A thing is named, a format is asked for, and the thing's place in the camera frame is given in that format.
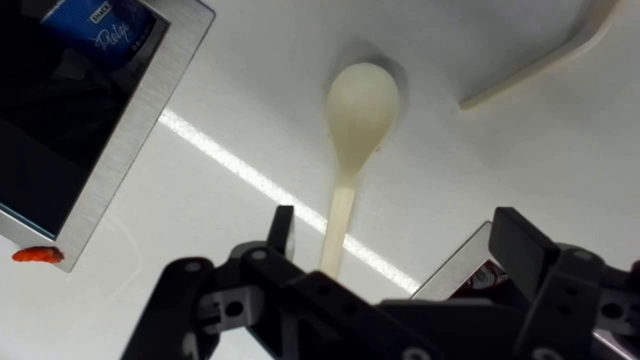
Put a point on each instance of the orange corn snack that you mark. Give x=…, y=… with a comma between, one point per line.
x=39, y=254

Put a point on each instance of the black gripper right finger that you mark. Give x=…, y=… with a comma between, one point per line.
x=527, y=267

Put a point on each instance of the cream plastic spoon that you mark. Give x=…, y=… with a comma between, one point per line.
x=361, y=113

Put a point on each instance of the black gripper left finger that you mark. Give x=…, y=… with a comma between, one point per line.
x=282, y=230

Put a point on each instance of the blue packet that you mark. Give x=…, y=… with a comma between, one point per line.
x=101, y=33

